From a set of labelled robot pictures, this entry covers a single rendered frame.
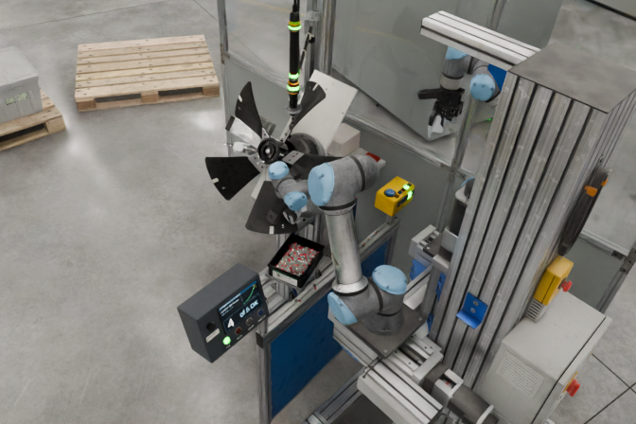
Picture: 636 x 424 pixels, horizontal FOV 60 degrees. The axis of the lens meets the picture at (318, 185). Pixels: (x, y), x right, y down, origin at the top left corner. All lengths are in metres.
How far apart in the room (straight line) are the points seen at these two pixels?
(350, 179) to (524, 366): 0.77
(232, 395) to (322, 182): 1.69
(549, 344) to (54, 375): 2.43
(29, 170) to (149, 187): 0.92
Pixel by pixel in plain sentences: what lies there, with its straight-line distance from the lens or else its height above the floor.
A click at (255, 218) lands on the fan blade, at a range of 2.39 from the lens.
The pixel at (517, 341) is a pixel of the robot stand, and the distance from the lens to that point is 1.85.
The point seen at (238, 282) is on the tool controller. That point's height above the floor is 1.25.
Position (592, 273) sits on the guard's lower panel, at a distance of 2.78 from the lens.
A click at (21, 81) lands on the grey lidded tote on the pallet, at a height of 0.46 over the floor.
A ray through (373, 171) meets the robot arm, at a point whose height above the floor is 1.62.
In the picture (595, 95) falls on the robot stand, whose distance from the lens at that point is 1.41.
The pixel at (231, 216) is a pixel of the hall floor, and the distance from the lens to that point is 3.87.
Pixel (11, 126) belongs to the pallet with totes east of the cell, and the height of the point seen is 0.15.
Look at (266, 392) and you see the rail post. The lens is 2.52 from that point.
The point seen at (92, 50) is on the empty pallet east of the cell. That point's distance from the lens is 5.83.
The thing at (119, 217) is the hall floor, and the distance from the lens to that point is 4.00.
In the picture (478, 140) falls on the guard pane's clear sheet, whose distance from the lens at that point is 2.67.
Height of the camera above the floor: 2.65
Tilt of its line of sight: 40 degrees down
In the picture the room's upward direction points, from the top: 3 degrees clockwise
